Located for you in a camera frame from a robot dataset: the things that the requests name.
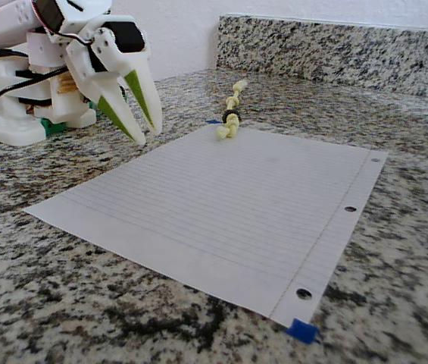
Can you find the blue tape piece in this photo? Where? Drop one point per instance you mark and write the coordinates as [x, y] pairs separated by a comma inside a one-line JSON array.
[[302, 330], [212, 121]]

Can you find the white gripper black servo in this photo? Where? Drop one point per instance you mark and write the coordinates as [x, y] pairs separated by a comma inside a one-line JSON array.
[[104, 57]]

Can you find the black hex nut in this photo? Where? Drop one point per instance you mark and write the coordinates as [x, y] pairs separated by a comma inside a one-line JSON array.
[[225, 115]]

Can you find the speckled granite backsplash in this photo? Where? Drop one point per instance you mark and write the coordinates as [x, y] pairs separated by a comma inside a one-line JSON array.
[[331, 49]]

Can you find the lined white paper sheet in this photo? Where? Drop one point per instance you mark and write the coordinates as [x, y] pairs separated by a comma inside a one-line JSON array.
[[217, 208]]

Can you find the green printed clamp block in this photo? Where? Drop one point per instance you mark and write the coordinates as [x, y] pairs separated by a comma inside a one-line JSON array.
[[52, 128]]

